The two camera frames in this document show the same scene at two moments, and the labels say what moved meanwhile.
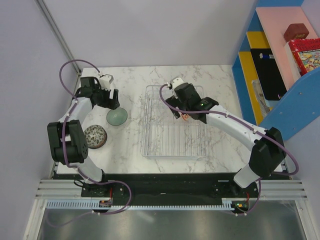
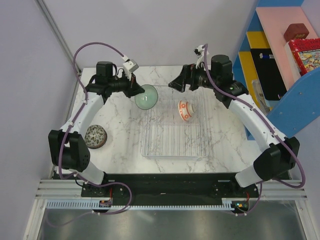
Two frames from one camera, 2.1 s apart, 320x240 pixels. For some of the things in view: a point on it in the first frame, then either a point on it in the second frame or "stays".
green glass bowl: [117, 117] → [147, 100]
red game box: [306, 53] stays
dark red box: [296, 31] stays
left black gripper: [110, 103] → [133, 88]
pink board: [274, 21] stays
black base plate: [171, 189] stays
